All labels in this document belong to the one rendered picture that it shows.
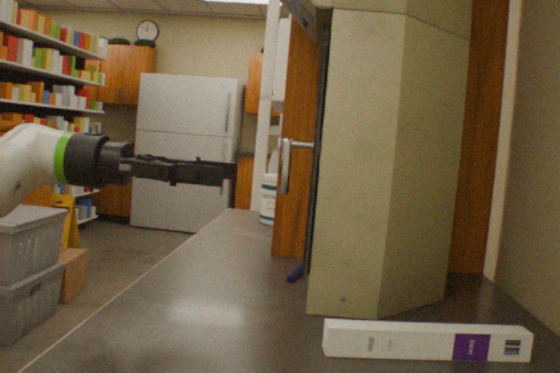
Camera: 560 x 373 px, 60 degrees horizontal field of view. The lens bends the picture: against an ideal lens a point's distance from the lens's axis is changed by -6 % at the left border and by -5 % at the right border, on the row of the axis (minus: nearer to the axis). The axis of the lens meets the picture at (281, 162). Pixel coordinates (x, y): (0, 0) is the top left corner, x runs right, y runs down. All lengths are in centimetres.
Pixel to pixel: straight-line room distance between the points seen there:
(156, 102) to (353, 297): 528
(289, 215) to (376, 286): 40
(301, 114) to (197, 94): 472
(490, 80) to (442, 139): 35
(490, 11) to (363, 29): 50
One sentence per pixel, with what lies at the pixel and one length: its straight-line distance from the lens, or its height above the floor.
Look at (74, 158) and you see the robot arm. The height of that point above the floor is 115.
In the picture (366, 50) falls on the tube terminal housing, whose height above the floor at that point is 135.
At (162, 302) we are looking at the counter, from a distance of 82.
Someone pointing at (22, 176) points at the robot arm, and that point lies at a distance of 84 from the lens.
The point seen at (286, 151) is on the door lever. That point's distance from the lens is 81.
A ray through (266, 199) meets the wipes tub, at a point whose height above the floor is 102.
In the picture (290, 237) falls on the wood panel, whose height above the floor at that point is 98.
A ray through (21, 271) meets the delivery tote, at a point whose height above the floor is 38.
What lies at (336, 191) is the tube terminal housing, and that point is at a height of 114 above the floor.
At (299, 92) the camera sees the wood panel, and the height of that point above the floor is 131.
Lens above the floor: 121
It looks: 3 degrees down
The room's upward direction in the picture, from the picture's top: 5 degrees clockwise
